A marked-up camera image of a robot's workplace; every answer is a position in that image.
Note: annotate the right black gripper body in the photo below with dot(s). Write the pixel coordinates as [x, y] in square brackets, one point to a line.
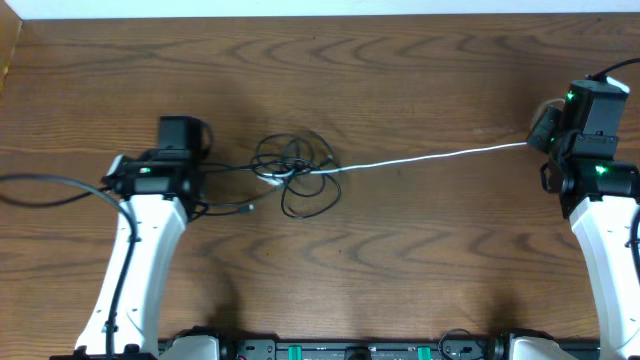
[543, 134]

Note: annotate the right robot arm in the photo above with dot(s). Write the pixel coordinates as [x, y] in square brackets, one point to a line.
[599, 196]

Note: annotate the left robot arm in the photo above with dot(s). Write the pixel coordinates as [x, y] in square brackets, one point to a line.
[157, 195]

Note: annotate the wooden side panel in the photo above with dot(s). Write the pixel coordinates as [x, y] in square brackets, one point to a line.
[10, 29]

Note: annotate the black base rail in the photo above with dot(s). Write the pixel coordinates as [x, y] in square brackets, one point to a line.
[454, 344]

